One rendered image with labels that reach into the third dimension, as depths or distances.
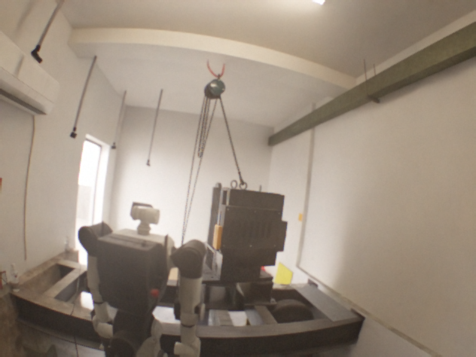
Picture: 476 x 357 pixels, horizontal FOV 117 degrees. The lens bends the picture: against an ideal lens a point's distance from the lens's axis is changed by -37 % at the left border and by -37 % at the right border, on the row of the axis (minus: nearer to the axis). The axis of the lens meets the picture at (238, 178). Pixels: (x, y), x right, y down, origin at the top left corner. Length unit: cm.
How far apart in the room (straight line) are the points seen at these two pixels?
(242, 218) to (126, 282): 100
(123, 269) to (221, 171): 344
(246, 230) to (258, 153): 278
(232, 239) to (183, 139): 280
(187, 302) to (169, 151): 339
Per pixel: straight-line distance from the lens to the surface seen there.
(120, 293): 91
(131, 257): 81
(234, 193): 172
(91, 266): 109
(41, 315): 199
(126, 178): 421
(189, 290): 94
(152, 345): 125
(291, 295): 262
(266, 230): 173
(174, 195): 407
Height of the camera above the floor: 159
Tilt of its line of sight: 3 degrees up
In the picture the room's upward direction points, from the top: 7 degrees clockwise
